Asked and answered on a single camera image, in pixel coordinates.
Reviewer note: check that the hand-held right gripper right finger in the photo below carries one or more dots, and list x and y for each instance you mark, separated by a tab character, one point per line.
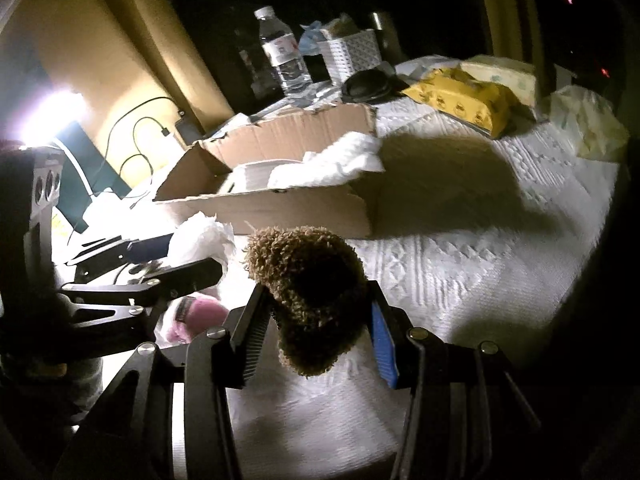
383	346

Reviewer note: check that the pale blue plastic bag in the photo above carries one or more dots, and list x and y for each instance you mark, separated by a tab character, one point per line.
311	37

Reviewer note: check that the clear plastic water bottle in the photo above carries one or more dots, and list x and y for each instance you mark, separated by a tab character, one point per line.
285	57

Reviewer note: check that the white fluffy cloth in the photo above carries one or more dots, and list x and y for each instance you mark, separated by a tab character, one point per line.
345	157

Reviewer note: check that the cardboard box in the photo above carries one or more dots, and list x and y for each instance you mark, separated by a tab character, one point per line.
280	210

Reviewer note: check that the pink soft item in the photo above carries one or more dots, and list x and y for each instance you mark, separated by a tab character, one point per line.
197	316

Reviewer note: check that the pale plastic packet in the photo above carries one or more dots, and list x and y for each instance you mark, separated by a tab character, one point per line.
590	120

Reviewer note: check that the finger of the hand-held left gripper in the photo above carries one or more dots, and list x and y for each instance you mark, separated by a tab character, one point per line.
195	272
150	247

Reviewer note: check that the yellow wipes packet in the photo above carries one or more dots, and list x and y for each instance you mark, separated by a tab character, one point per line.
462	97

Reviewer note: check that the white woven basket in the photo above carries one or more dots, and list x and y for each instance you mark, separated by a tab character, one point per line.
352	52

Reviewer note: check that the white folded item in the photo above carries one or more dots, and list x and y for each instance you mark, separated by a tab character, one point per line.
252	176

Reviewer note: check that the brown fuzzy plush toy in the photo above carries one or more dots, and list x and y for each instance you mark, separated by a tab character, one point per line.
305	290

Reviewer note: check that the cream tissue pack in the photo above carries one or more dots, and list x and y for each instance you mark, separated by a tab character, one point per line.
502	76

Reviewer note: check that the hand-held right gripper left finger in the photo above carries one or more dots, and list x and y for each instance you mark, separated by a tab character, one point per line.
253	341

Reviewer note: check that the white textured bedspread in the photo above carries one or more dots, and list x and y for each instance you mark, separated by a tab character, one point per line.
480	265

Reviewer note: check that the metal flask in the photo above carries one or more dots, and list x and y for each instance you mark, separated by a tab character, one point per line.
382	27

